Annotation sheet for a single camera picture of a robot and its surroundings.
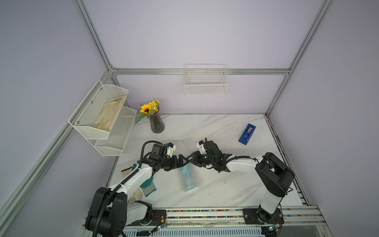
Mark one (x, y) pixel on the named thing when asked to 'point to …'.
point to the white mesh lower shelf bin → (114, 144)
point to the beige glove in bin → (106, 118)
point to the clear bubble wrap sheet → (197, 179)
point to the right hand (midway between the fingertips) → (187, 162)
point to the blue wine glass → (187, 176)
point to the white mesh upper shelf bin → (95, 115)
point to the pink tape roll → (248, 131)
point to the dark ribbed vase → (157, 124)
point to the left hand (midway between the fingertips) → (182, 165)
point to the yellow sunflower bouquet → (147, 110)
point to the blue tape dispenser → (245, 138)
